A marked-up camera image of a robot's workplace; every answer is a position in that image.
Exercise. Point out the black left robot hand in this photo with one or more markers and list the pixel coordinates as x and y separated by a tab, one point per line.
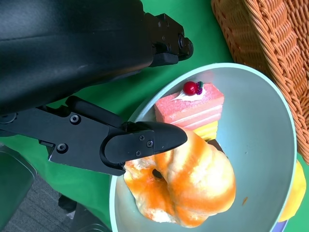
60	48

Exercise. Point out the pink cake slice with cherry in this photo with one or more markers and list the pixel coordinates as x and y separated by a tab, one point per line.
193	108

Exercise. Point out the chocolate cake slice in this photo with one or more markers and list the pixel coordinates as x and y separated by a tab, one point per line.
217	146

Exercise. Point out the orange white streaked bread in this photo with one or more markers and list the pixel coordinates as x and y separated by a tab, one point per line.
188	183

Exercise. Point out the pale green bowl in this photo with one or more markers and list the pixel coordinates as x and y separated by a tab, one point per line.
258	135

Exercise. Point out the smooth yellow bread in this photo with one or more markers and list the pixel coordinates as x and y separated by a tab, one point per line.
294	191

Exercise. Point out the orange wicker basket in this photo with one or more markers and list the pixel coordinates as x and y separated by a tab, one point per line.
270	43

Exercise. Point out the lavender plate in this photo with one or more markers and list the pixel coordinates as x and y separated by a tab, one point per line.
281	226

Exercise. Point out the green tablecloth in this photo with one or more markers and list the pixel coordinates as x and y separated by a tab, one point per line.
205	36

